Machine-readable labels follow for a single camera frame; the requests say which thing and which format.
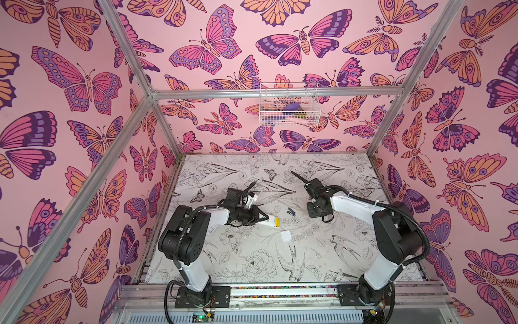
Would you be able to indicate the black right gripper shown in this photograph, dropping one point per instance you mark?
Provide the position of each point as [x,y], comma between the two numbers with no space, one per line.
[311,185]

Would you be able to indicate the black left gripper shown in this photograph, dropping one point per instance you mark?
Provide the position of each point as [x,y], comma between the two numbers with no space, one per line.
[254,214]

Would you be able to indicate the small white remote control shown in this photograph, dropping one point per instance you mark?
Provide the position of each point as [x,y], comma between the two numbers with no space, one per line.
[269,221]

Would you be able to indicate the white battery cover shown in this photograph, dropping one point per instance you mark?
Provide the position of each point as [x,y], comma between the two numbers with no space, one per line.
[286,236]

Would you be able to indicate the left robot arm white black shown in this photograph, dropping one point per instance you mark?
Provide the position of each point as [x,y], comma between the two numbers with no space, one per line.
[184,236]

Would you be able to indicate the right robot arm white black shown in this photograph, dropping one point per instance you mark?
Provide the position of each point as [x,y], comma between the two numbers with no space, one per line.
[401,241]

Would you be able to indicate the purple item in basket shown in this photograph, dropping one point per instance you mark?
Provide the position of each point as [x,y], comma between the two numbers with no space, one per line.
[293,107]

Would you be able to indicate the green circuit board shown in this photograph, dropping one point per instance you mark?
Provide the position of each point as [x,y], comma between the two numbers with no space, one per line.
[200,317]

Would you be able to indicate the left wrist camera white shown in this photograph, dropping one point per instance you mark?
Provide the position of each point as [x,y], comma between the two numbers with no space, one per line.
[250,200]

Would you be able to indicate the white wire basket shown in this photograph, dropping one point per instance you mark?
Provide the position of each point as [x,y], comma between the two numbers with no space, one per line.
[272,102]

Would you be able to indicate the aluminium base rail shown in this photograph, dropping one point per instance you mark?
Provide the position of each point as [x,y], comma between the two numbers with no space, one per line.
[326,302]

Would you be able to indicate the aluminium cage frame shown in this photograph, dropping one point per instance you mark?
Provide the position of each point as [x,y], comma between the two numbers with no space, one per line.
[245,255]

